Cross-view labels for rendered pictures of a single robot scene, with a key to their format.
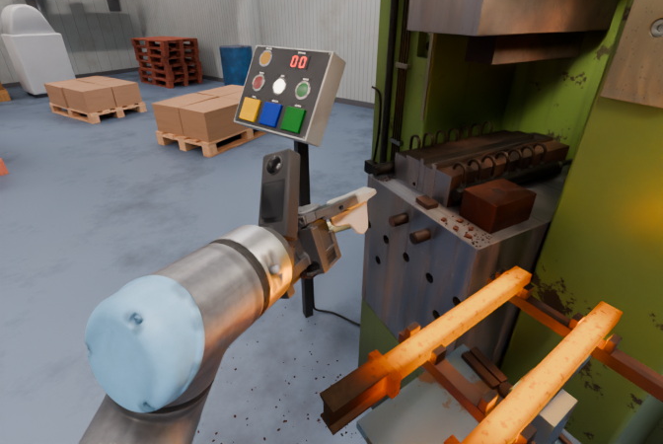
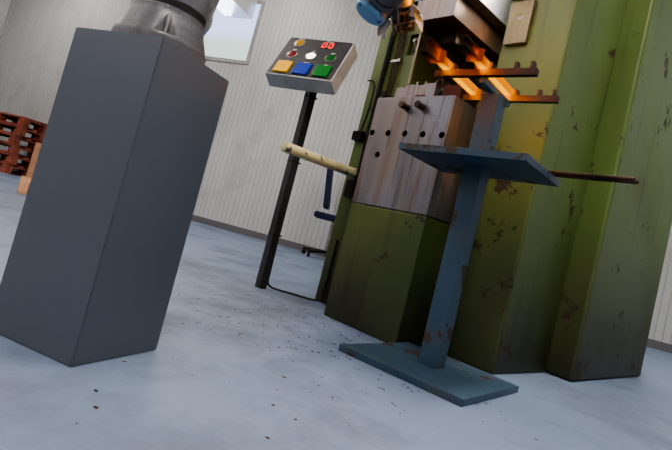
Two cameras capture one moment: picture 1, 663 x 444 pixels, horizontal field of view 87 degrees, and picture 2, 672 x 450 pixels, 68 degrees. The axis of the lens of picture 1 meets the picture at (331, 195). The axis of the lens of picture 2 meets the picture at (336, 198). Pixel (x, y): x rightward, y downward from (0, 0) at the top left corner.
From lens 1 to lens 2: 1.53 m
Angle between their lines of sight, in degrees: 35
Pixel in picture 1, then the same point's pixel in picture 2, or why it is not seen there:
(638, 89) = (516, 37)
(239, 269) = not seen: outside the picture
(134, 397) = not seen: outside the picture
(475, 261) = (453, 102)
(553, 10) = (481, 28)
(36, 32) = not seen: outside the picture
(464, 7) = (447, 5)
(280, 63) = (312, 45)
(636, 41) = (513, 22)
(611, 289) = (515, 130)
